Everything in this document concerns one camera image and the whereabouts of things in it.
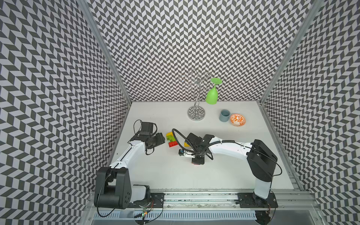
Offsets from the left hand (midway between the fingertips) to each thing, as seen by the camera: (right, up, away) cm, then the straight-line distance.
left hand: (160, 140), depth 88 cm
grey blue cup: (+45, +16, +16) cm, 50 cm away
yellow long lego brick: (+8, +6, -13) cm, 16 cm away
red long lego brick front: (+22, -15, -1) cm, 27 cm away
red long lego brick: (+8, -3, +3) cm, 9 cm away
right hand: (+23, -11, -3) cm, 26 cm away
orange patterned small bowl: (+55, +13, +17) cm, 59 cm away
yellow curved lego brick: (+16, +1, -16) cm, 23 cm away
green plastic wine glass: (+34, +30, +3) cm, 45 cm away
